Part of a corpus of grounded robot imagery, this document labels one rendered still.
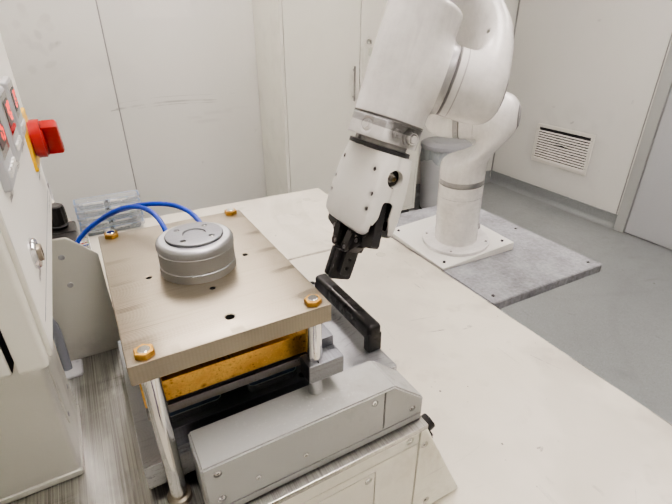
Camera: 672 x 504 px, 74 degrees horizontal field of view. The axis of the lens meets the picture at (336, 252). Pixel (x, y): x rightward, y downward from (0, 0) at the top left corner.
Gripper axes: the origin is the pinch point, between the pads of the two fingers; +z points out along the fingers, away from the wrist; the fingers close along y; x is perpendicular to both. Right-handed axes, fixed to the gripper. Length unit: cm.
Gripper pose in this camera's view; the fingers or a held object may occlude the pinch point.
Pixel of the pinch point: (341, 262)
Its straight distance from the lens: 58.0
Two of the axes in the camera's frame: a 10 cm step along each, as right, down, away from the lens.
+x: -8.2, -1.0, -5.6
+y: -4.8, -4.0, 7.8
